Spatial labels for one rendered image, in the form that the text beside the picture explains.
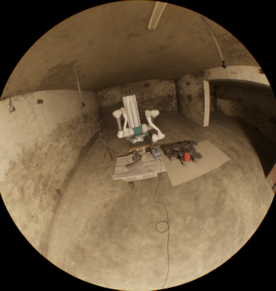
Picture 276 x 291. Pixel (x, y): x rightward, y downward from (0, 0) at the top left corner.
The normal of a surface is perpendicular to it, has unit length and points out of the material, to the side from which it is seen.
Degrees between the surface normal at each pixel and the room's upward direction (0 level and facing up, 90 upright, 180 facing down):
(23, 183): 90
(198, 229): 0
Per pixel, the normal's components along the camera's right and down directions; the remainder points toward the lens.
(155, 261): -0.18, -0.84
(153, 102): 0.06, 0.51
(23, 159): 0.98, -0.18
